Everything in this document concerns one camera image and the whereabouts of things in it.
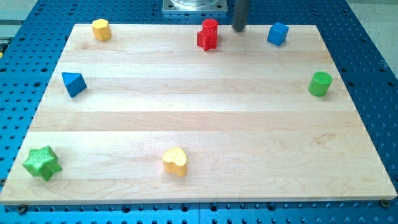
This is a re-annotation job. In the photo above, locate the light wooden board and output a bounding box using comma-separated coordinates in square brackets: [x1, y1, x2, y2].
[1, 24, 397, 205]

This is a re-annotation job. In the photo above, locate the red star block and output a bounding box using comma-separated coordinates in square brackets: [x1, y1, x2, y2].
[197, 30, 218, 51]

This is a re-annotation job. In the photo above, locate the green star block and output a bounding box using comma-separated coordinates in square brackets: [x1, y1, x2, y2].
[22, 146, 62, 182]

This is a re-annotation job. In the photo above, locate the left board corner clamp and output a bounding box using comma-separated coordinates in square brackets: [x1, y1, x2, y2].
[16, 204, 28, 215]

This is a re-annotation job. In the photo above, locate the board corner clamp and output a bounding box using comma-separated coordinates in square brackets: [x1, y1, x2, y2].
[16, 204, 28, 215]
[379, 200, 390, 208]

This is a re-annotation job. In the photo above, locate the right board corner clamp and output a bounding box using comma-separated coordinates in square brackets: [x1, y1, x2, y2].
[379, 200, 390, 208]

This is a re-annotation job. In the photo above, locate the yellow heart block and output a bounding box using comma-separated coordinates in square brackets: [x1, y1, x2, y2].
[162, 147, 187, 177]

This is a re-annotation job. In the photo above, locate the red cylinder block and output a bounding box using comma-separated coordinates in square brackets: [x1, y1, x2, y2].
[202, 19, 218, 34]

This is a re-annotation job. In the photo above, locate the blue cube block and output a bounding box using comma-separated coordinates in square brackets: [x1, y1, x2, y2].
[267, 22, 289, 46]

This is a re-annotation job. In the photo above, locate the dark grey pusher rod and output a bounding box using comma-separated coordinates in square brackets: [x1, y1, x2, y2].
[232, 0, 251, 32]

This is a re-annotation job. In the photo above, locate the green cylinder block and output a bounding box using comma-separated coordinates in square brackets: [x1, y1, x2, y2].
[307, 71, 333, 96]

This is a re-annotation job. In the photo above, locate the blue triangle block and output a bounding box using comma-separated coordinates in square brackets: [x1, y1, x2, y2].
[62, 72, 87, 98]

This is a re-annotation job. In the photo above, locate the yellow hexagon block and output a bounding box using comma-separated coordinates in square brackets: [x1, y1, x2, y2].
[91, 19, 111, 41]

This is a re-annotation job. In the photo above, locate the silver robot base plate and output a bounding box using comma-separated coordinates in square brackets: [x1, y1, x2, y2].
[162, 0, 228, 12]

